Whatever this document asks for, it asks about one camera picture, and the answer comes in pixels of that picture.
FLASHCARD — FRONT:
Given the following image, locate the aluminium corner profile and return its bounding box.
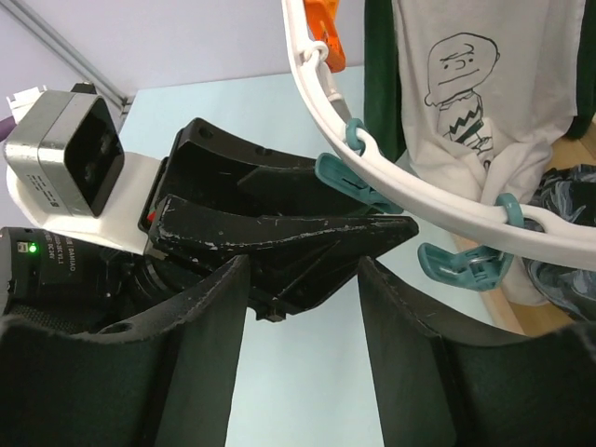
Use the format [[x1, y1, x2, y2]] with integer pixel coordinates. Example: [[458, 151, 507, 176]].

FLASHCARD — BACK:
[[1, 0, 134, 114]]

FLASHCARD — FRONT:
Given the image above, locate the white printed t-shirt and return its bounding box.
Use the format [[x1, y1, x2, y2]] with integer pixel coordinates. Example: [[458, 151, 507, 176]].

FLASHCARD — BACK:
[[390, 0, 586, 304]]

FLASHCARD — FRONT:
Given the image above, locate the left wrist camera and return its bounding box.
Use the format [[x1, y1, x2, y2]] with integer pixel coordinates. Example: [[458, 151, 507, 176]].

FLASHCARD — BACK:
[[4, 90, 125, 217]]

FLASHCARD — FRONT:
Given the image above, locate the dark green sleeve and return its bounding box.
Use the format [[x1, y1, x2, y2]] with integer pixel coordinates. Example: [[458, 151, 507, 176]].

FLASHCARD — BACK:
[[364, 0, 406, 162]]

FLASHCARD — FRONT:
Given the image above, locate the dark patterned garment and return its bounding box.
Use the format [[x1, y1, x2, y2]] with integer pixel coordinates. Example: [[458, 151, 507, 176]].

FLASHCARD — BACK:
[[521, 163, 596, 322]]

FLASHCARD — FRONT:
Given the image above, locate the teal clothespin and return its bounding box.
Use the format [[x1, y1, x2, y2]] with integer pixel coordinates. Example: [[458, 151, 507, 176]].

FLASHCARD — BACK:
[[417, 194, 525, 292], [315, 118, 404, 214]]

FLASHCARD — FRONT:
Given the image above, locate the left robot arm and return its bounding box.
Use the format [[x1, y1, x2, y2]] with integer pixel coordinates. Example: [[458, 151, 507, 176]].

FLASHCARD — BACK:
[[7, 119, 418, 321]]

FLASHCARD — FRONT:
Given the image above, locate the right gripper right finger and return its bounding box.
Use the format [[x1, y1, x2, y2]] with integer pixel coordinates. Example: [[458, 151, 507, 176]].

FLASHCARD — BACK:
[[358, 257, 595, 446]]

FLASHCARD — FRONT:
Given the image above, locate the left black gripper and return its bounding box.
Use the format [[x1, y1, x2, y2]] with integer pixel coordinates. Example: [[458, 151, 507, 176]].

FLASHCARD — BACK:
[[139, 118, 418, 321]]

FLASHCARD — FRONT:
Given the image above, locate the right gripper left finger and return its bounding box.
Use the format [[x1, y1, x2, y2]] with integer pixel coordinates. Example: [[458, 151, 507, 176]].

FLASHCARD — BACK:
[[1, 256, 251, 446]]

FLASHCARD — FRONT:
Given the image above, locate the white round clip hanger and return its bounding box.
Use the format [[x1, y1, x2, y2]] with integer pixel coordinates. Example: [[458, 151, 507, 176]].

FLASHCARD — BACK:
[[281, 1, 595, 270]]

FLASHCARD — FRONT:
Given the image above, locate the orange clothespin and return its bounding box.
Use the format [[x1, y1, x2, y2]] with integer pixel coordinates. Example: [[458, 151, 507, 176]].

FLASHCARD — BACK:
[[304, 0, 345, 73]]

